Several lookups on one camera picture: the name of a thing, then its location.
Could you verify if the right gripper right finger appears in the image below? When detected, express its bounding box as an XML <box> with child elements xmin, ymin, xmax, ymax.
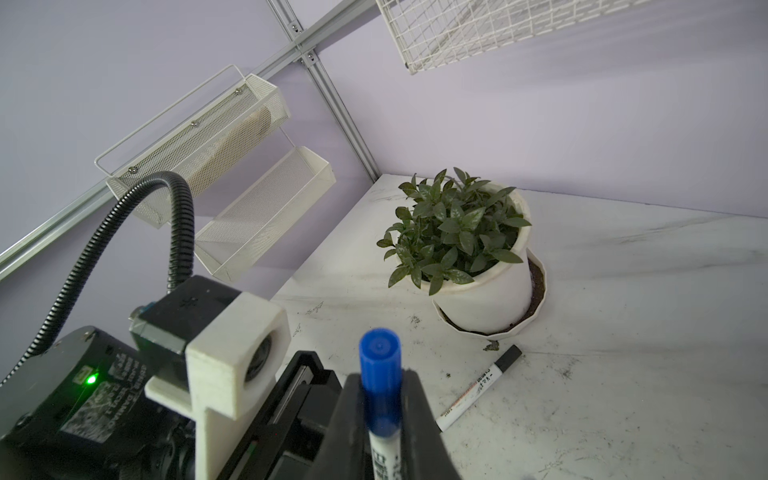
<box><xmin>401</xmin><ymin>370</ymin><xmax>460</xmax><ymax>480</ymax></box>

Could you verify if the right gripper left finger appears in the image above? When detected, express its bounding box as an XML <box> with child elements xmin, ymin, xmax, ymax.
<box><xmin>304</xmin><ymin>374</ymin><xmax>367</xmax><ymax>480</ymax></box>

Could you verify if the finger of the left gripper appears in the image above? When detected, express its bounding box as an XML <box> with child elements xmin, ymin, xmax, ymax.
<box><xmin>219</xmin><ymin>351</ymin><xmax>342</xmax><ymax>479</ymax></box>

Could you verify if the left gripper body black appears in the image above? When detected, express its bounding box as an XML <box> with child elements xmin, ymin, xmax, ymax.
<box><xmin>1</xmin><ymin>326</ymin><xmax>195</xmax><ymax>479</ymax></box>

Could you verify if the blue pen cap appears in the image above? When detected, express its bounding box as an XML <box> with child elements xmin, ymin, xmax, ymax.
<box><xmin>358</xmin><ymin>328</ymin><xmax>402</xmax><ymax>437</ymax></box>

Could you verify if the whiteboard marker black end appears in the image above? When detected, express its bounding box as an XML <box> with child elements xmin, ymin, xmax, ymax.
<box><xmin>436</xmin><ymin>345</ymin><xmax>523</xmax><ymax>433</ymax></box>

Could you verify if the lower white mesh shelf basket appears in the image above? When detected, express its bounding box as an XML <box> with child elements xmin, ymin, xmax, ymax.
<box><xmin>195</xmin><ymin>146</ymin><xmax>336</xmax><ymax>283</ymax></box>

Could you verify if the white mesh shelf basket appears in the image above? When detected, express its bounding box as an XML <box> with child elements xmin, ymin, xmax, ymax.
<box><xmin>102</xmin><ymin>74</ymin><xmax>290</xmax><ymax>199</ymax></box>
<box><xmin>195</xmin><ymin>146</ymin><xmax>336</xmax><ymax>283</ymax></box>

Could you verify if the potted green plant white pot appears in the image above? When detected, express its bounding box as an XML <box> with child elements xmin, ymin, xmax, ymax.
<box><xmin>377</xmin><ymin>169</ymin><xmax>546</xmax><ymax>337</ymax></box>

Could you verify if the beige cloth in basket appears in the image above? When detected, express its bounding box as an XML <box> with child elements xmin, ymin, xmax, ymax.
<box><xmin>179</xmin><ymin>107</ymin><xmax>272</xmax><ymax>197</ymax></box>

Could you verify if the upper white mesh shelf basket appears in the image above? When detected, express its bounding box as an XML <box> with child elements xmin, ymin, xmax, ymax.
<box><xmin>102</xmin><ymin>74</ymin><xmax>290</xmax><ymax>199</ymax></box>

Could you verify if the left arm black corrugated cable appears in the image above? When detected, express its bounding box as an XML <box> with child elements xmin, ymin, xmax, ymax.
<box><xmin>0</xmin><ymin>170</ymin><xmax>197</xmax><ymax>385</ymax></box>

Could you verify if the white wire wall basket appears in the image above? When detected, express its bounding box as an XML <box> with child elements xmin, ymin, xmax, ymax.
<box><xmin>376</xmin><ymin>0</ymin><xmax>640</xmax><ymax>75</ymax></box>

